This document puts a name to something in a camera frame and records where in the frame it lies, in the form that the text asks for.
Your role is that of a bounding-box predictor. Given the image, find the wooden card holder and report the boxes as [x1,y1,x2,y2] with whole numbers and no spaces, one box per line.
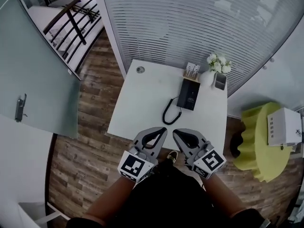
[182,62,201,82]

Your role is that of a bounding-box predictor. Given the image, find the black cable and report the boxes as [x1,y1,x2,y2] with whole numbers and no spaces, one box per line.
[162,95,183,125]

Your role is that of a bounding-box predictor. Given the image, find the frosted glass door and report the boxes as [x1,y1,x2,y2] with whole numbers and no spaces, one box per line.
[0,0,81,139]

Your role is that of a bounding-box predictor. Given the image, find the white vase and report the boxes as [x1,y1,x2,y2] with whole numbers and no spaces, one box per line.
[199,70,217,87]

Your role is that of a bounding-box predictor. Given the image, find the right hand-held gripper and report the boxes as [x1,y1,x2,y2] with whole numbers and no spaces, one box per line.
[172,128,226,180]

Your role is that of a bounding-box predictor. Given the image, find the person's left forearm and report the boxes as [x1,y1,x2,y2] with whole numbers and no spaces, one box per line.
[86,176,138,220]

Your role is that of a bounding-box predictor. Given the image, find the white box appliance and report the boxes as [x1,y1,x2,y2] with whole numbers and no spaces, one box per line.
[267,107,304,147]

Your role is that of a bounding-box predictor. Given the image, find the black stair railing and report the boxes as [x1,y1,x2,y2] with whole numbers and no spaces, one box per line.
[41,0,103,66]

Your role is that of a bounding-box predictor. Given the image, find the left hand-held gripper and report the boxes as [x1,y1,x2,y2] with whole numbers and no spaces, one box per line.
[117,126,168,183]

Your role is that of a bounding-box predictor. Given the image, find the metal door handle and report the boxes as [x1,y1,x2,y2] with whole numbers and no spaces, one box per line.
[14,93,28,123]

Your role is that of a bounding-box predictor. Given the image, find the black telephone base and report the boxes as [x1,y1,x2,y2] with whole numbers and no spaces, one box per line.
[176,78,201,111]

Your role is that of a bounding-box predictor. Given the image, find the white flower bouquet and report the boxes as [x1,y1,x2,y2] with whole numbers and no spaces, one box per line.
[206,53,232,75]

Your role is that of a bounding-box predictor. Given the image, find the person's black clothing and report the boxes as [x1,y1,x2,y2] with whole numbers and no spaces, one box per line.
[65,160,271,228]

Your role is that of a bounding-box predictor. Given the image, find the person's shoe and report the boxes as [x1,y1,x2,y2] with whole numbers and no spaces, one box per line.
[166,150,179,164]

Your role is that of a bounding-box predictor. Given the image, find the white square table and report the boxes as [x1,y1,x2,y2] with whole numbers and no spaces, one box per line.
[106,59,228,161]

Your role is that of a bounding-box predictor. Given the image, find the person's right forearm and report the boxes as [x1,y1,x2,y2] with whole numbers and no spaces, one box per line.
[201,174,249,219]

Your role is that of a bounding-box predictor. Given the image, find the round table with green cloth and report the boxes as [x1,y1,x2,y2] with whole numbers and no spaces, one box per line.
[234,101,294,183]

